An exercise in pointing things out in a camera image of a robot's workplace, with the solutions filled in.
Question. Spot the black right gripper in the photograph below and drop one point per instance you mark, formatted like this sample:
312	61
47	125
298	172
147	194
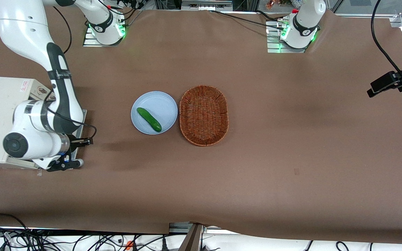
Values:
76	142

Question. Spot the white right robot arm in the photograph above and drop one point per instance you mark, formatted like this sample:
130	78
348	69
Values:
23	31

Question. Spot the clear tape piece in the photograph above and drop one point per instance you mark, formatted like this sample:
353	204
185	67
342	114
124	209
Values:
39	172

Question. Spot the green cucumber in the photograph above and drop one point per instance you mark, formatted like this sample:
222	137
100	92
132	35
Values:
148	119

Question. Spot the brown icon caution sticker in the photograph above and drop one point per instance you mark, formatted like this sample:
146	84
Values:
39	92

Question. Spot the light blue round plate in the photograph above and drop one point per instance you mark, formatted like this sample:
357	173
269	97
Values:
159	104

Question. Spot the red white warning sticker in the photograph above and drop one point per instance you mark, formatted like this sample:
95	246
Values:
24	85

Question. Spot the oval brown wicker basket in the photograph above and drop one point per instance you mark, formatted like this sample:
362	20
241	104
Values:
203	115

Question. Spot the brown table cover sheet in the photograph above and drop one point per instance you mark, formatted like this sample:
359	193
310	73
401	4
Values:
291	104

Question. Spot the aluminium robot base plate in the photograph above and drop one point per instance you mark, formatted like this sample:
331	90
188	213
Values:
89	41
272	45

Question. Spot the aluminium frame post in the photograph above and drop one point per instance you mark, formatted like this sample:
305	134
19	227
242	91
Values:
191	238

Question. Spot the black camera on mount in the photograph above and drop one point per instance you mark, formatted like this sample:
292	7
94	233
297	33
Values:
384	82

